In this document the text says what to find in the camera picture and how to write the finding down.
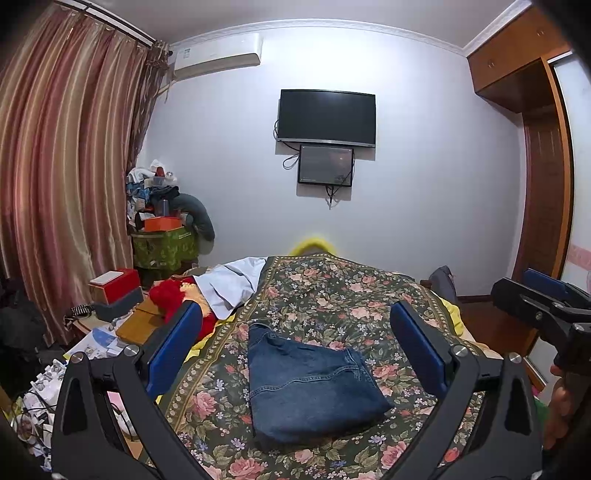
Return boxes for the printed paper booklet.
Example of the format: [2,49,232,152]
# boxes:
[64,327,126,361]

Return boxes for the green patterned box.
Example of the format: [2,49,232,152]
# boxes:
[131,224,198,271]

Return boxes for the grey telephone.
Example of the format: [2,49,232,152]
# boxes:
[69,287,145,322]

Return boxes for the blue denim jeans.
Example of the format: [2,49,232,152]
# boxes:
[247,322,394,452]

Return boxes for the black wall television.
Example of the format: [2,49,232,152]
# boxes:
[276,89,378,150]

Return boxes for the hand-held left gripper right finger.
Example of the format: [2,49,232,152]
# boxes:
[390,301,544,480]

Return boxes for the small black monitor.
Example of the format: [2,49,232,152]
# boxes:
[297,143,356,188]

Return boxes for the cream bed mattress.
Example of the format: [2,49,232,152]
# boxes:
[462,329,505,361]

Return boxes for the red box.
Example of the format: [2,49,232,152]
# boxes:
[89,268,141,306]

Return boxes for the black bag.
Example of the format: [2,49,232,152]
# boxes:
[0,276,63,367]

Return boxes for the red plush toy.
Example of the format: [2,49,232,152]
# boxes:
[148,278,219,337]

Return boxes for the orange box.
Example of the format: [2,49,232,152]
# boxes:
[143,215,184,233]

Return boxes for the striped brown curtain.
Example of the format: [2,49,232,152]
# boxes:
[0,0,170,348]

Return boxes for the person's right hand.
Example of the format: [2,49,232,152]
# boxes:
[543,366,591,449]

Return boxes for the pile of clothes and clutter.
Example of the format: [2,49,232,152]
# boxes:
[124,158,194,232]

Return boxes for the curtain rail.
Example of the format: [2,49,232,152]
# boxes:
[59,0,156,48]

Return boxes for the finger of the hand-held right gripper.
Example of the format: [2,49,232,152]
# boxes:
[490,276,591,345]
[523,268,591,306]

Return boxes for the grey-blue garment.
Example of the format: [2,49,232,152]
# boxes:
[428,265,459,304]

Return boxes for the white cloth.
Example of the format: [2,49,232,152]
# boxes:
[193,257,267,320]

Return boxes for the wooden wardrobe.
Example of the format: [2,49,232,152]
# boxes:
[465,4,591,389]

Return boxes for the heap of papers and cables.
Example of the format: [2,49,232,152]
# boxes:
[13,359,71,455]

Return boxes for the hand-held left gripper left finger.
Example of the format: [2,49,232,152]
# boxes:
[51,300,208,480]

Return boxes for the white air conditioner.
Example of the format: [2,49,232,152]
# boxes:
[171,34,264,83]

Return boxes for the floral blanket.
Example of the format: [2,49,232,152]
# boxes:
[159,255,486,480]

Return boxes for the grey pillow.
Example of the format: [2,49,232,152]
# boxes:
[174,193,216,244]

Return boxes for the wooden nightstand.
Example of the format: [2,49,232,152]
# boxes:
[71,295,168,348]

